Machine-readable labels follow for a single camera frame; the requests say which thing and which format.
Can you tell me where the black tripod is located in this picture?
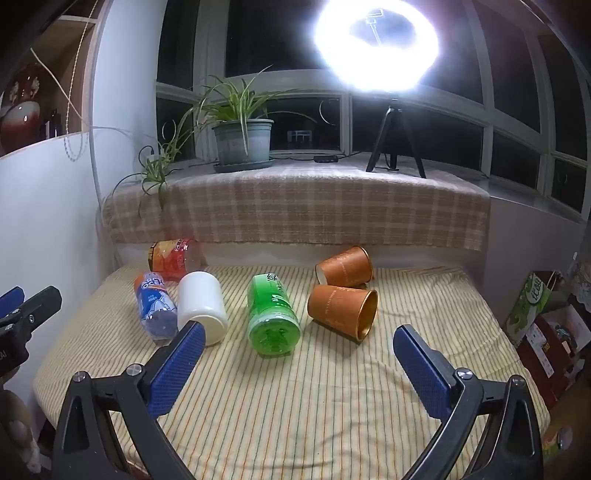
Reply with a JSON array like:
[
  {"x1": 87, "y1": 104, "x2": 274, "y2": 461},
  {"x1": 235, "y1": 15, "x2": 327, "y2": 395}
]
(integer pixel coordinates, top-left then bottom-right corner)
[{"x1": 365, "y1": 95, "x2": 427, "y2": 180}]

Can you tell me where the dark small bottle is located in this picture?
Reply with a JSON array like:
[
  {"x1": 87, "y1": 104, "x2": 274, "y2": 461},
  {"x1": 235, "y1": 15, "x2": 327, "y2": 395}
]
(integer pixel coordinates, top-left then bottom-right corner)
[{"x1": 45, "y1": 108, "x2": 64, "y2": 138}]

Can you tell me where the orange-red plastic bottle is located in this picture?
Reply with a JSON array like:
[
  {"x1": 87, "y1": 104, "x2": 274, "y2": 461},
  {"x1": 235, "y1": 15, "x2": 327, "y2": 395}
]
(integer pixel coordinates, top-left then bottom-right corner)
[{"x1": 148, "y1": 237, "x2": 203, "y2": 282}]

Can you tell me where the green plastic bottle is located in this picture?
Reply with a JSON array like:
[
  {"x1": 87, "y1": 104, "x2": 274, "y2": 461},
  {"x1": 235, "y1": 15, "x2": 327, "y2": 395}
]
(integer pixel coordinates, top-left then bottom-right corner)
[{"x1": 246, "y1": 272, "x2": 301, "y2": 359}]

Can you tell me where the ring light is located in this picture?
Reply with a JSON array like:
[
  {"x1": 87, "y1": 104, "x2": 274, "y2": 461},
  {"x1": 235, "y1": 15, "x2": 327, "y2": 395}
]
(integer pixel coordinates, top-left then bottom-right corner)
[{"x1": 313, "y1": 0, "x2": 440, "y2": 94}]

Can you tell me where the window frame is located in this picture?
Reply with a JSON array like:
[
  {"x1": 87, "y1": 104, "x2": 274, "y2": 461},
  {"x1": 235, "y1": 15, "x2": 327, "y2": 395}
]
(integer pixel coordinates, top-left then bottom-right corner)
[{"x1": 154, "y1": 0, "x2": 591, "y2": 217}]

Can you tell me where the white bead cord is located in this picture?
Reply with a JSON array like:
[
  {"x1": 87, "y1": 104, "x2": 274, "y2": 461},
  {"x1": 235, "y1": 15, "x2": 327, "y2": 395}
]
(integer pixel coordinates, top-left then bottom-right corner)
[{"x1": 30, "y1": 0, "x2": 101, "y2": 162}]

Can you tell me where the wooden shelf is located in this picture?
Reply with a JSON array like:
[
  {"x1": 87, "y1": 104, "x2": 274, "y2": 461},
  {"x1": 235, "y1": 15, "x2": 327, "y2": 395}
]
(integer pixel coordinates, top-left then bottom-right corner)
[{"x1": 0, "y1": 0, "x2": 114, "y2": 158}]

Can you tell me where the blue-labelled clear bottle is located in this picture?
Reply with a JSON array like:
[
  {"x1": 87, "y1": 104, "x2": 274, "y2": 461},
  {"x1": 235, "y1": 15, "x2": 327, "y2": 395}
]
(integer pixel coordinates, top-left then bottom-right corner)
[{"x1": 134, "y1": 272, "x2": 179, "y2": 345}]

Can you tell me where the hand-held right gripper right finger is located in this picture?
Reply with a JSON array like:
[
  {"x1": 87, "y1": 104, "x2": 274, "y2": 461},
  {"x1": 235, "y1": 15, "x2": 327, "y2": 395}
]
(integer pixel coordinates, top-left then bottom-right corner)
[{"x1": 393, "y1": 324, "x2": 544, "y2": 480}]

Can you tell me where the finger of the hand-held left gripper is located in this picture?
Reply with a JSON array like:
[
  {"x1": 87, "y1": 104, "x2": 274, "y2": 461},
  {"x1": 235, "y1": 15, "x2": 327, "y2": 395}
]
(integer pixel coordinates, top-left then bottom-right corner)
[
  {"x1": 0, "y1": 285, "x2": 62, "y2": 344},
  {"x1": 0, "y1": 286, "x2": 25, "y2": 319}
]

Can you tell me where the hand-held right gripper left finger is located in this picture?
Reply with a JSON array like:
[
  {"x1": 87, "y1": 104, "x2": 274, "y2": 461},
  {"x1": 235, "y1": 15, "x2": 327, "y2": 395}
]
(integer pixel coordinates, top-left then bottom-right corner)
[{"x1": 53, "y1": 322, "x2": 206, "y2": 480}]

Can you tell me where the striped yellow bed sheet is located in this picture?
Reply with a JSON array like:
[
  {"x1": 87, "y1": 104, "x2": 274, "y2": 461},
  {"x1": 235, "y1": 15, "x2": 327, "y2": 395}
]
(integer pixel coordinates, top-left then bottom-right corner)
[{"x1": 32, "y1": 263, "x2": 552, "y2": 480}]

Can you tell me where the white cup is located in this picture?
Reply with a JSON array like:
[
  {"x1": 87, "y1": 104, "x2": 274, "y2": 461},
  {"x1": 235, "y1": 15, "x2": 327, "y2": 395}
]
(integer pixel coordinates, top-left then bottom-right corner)
[{"x1": 178, "y1": 271, "x2": 229, "y2": 347}]

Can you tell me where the red cardboard box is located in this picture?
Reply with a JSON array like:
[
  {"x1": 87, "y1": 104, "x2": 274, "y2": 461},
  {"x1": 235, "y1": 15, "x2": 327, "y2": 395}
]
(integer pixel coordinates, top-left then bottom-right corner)
[{"x1": 516, "y1": 302, "x2": 591, "y2": 409}]

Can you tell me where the plaid beige cloth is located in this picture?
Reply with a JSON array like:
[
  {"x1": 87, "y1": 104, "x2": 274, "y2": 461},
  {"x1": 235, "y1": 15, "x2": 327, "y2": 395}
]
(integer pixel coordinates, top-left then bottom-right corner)
[{"x1": 102, "y1": 164, "x2": 491, "y2": 253}]

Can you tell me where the grey flower pot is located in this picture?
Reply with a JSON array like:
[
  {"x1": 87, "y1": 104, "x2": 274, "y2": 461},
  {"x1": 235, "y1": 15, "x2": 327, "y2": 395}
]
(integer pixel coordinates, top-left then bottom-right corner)
[{"x1": 212, "y1": 119, "x2": 275, "y2": 164}]

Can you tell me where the red ceramic vase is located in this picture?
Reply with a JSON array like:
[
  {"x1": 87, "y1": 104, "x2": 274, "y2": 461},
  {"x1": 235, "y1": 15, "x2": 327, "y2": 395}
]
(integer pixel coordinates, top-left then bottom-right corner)
[{"x1": 0, "y1": 62, "x2": 48, "y2": 154}]

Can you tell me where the brown paper cup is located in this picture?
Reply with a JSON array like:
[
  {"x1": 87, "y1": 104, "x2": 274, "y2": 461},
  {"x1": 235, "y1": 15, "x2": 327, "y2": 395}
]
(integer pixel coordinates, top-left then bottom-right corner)
[
  {"x1": 307, "y1": 284, "x2": 379, "y2": 342},
  {"x1": 315, "y1": 246, "x2": 374, "y2": 288}
]

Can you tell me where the person's left hand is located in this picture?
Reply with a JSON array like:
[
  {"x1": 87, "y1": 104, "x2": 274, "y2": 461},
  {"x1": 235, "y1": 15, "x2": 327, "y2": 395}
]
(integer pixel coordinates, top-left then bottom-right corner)
[{"x1": 0, "y1": 376, "x2": 43, "y2": 474}]

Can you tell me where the green paper bag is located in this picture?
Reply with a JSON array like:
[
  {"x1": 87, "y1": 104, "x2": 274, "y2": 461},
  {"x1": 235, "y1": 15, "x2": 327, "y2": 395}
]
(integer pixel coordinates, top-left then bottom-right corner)
[{"x1": 505, "y1": 270, "x2": 567, "y2": 348}]

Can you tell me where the grey pot saucer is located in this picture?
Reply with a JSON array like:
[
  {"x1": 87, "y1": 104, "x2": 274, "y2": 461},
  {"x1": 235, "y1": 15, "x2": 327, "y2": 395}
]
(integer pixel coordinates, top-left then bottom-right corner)
[{"x1": 213, "y1": 156, "x2": 274, "y2": 174}]

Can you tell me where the spider plant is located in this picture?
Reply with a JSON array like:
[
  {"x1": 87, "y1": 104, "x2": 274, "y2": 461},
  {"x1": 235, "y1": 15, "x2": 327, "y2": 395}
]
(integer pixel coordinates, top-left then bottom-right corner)
[{"x1": 113, "y1": 65, "x2": 320, "y2": 213}]

